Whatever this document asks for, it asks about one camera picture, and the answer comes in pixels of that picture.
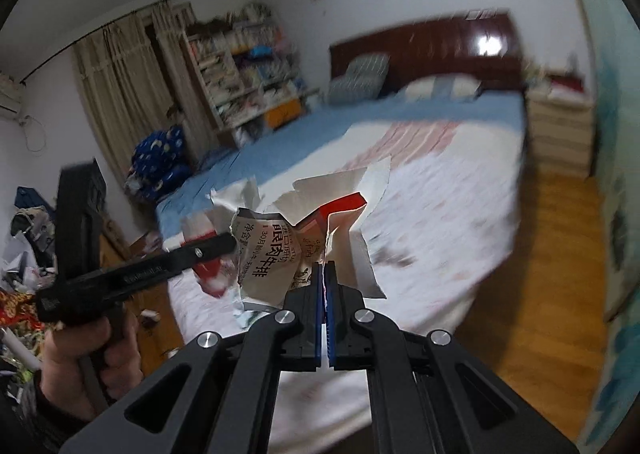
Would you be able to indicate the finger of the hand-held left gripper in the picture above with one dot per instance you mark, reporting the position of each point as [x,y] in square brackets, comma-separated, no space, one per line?
[210,246]

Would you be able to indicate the grey checked pillow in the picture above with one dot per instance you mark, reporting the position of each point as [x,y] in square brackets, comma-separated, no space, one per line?
[352,88]
[367,65]

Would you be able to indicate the curtain rod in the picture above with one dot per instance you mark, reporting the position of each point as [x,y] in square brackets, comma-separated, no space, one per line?
[125,19]

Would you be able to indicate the light wooden nightstand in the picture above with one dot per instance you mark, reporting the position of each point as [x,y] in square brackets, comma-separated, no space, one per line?
[560,129]

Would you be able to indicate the blue bedsheet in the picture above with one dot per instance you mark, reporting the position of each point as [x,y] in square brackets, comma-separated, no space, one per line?
[310,144]

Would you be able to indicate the cream blanket with pink leaves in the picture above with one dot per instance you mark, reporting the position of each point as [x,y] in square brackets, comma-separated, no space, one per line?
[425,139]

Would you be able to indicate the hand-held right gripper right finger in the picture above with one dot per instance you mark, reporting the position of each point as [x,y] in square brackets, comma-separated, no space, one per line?
[331,329]

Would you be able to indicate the white bookshelf with books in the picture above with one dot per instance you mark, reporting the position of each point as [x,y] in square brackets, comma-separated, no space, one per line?
[240,64]

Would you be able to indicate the white air conditioner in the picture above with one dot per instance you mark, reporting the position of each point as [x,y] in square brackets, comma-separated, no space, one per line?
[10,97]

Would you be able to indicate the torn paper food package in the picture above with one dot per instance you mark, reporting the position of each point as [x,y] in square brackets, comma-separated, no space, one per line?
[270,244]

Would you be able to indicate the white paper scrap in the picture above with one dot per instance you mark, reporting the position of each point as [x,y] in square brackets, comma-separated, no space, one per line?
[150,316]

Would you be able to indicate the beige curtain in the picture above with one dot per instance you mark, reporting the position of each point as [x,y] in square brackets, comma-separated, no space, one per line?
[125,84]

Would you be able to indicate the red flat box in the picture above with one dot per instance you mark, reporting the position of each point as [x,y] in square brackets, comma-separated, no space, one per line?
[566,84]

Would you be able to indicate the white fleece blanket pink print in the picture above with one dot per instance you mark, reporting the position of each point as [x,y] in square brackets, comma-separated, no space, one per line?
[450,244]

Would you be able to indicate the person's left hand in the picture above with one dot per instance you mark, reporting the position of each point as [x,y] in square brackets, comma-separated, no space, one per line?
[62,359]

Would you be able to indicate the blue star-print bundle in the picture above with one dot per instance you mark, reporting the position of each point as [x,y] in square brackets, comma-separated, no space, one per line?
[160,159]

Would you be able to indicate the white pillow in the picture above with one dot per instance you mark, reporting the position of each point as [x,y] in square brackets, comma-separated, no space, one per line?
[440,87]

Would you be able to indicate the person's left forearm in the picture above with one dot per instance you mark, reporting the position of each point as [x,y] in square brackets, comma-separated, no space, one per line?
[45,429]

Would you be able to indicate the teal floral cloth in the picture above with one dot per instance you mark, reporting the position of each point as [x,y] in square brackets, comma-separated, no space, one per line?
[617,214]

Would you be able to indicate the dark wooden headboard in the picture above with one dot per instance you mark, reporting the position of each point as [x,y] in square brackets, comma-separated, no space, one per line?
[430,39]

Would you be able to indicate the pile of mixed clutter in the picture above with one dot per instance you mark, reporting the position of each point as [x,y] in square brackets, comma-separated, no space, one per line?
[22,274]

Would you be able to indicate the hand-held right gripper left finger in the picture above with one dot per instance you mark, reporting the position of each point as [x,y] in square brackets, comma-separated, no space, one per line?
[316,314]

